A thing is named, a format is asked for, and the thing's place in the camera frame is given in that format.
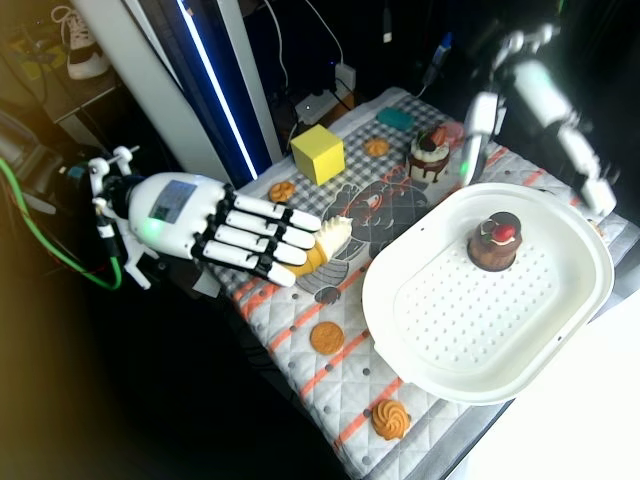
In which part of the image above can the white plug adapter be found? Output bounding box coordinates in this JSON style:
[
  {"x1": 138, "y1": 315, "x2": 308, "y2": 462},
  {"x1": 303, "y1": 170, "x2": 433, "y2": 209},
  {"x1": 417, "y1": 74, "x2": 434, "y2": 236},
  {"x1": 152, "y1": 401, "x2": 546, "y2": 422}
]
[{"x1": 333, "y1": 62, "x2": 357, "y2": 94}]

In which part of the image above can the toy ice cream cone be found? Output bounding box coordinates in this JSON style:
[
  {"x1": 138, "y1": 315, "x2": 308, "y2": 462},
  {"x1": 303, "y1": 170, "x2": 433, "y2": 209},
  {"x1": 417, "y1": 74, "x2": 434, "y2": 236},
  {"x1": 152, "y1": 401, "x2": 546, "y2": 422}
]
[{"x1": 287, "y1": 214, "x2": 354, "y2": 279}]

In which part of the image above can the chocolate cherry toy cake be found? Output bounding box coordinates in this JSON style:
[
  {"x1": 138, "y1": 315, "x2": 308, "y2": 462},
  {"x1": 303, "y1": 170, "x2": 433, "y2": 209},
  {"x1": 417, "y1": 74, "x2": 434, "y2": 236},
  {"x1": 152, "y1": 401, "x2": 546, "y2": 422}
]
[{"x1": 467, "y1": 211, "x2": 524, "y2": 274}]

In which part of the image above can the white power strip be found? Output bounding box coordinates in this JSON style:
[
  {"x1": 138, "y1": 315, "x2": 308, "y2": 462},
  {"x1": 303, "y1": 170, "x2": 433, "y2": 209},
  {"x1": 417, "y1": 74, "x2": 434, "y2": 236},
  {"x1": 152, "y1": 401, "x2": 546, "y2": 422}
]
[{"x1": 294, "y1": 90, "x2": 344, "y2": 126}]

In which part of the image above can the green cable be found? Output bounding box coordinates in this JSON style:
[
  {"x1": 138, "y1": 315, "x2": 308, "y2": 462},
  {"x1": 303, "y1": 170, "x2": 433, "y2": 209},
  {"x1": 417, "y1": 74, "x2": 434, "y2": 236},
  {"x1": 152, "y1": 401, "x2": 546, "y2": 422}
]
[{"x1": 0, "y1": 158, "x2": 124, "y2": 291}]

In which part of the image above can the strawberry layer toy cake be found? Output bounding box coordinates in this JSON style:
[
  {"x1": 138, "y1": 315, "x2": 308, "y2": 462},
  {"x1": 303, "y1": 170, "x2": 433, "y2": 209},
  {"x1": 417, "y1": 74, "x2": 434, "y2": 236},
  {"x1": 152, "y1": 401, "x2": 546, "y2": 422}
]
[{"x1": 405, "y1": 124, "x2": 451, "y2": 185}]

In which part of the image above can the teal toy block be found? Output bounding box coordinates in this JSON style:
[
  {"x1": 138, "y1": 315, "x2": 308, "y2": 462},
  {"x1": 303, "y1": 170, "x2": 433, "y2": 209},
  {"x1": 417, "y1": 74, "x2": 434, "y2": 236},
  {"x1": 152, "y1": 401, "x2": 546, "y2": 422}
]
[{"x1": 376, "y1": 107, "x2": 416, "y2": 133}]

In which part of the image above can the thin white cable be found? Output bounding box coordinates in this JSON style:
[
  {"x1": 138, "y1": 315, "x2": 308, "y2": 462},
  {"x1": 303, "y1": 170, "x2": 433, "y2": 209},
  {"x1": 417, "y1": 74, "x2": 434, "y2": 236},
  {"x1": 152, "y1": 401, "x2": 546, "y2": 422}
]
[{"x1": 262, "y1": 0, "x2": 292, "y2": 89}]

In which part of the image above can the white sneaker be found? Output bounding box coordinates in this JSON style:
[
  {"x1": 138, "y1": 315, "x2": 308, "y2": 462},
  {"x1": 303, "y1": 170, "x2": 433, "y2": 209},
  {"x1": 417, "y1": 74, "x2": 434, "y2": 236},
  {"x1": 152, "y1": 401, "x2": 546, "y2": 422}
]
[{"x1": 51, "y1": 4, "x2": 110, "y2": 81}]

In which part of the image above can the yellow foam cube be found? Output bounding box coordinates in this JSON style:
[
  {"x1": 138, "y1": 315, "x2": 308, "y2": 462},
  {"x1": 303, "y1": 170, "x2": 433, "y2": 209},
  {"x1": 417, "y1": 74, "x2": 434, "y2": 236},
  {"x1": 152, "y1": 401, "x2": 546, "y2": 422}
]
[{"x1": 289, "y1": 124, "x2": 346, "y2": 186}]

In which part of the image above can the white column with blue light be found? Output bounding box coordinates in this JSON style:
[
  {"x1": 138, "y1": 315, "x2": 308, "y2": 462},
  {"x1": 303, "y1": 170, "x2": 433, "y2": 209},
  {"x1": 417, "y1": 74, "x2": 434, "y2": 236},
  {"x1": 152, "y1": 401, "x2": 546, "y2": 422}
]
[{"x1": 69, "y1": 0, "x2": 281, "y2": 174}]

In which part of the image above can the white perforated tray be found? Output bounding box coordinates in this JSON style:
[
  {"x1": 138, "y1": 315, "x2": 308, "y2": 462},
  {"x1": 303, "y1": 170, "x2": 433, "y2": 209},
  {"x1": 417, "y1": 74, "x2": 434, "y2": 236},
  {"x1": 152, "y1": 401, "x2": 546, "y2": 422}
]
[{"x1": 360, "y1": 181, "x2": 616, "y2": 406}]

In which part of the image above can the grey quilt with bear print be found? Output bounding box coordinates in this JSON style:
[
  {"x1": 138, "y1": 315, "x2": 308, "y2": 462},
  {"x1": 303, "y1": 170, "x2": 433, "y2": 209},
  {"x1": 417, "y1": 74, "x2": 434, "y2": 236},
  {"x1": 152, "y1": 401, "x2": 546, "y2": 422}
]
[{"x1": 192, "y1": 87, "x2": 626, "y2": 480}]

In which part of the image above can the large orange swirl cookie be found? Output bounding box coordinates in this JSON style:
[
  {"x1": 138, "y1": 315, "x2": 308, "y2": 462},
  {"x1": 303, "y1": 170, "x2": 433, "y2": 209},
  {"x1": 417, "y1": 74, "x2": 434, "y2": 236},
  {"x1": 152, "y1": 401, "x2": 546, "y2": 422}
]
[{"x1": 370, "y1": 398, "x2": 412, "y2": 441}]

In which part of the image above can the round flat orange cookie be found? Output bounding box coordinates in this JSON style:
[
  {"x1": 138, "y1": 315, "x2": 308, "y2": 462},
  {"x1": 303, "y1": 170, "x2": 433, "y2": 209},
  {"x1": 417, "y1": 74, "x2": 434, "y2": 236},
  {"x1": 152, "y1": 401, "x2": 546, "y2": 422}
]
[{"x1": 309, "y1": 321, "x2": 346, "y2": 356}]

